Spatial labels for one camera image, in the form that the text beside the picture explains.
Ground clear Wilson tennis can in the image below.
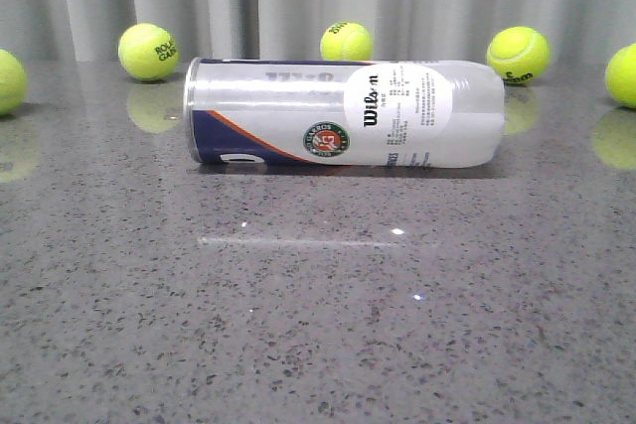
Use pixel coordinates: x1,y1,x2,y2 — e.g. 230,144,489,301
183,58,505,168

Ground centre tennis ball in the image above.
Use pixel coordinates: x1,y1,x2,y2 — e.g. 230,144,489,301
320,22,374,61

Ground Roland Garros tennis ball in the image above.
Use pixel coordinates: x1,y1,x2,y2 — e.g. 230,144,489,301
118,23,180,81

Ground Wilson printed tennis ball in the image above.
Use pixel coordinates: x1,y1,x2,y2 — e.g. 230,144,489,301
485,26,551,84

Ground far right tennis ball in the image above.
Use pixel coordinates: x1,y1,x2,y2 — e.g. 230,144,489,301
604,44,636,109

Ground far left tennis ball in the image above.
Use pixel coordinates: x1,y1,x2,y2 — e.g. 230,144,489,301
0,50,28,116

